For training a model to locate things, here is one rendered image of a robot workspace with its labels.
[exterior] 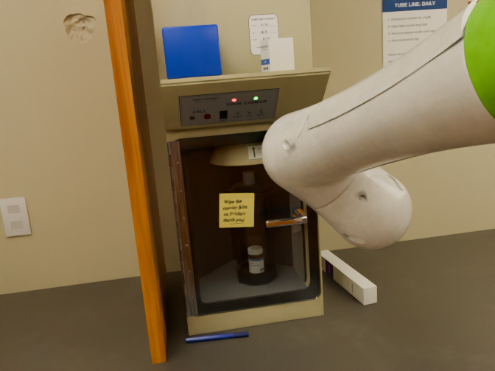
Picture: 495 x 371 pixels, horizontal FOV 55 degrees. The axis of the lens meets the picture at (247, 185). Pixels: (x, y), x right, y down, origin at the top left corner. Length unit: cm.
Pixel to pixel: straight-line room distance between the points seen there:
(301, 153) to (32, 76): 104
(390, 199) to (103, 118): 99
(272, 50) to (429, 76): 57
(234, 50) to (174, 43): 16
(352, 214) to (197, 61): 43
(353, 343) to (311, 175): 58
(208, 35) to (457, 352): 78
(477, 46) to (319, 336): 84
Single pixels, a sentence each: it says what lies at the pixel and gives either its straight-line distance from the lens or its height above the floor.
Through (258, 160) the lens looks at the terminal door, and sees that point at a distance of 102.
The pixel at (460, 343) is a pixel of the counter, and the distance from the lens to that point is 112.
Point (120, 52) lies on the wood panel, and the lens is 92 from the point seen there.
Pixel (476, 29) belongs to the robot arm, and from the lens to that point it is 38.
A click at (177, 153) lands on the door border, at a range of 100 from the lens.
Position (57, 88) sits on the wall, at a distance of 147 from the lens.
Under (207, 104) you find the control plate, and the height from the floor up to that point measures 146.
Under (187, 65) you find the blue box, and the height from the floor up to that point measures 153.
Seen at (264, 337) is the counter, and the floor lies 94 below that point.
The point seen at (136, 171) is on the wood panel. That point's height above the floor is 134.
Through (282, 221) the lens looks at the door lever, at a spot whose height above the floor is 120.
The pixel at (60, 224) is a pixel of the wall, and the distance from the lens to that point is 153.
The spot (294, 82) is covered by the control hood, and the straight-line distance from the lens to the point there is 93.
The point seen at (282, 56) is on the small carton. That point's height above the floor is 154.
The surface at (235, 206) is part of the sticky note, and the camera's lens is 103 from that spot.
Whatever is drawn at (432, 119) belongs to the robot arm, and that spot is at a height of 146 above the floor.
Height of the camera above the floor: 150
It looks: 13 degrees down
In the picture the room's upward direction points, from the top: 4 degrees counter-clockwise
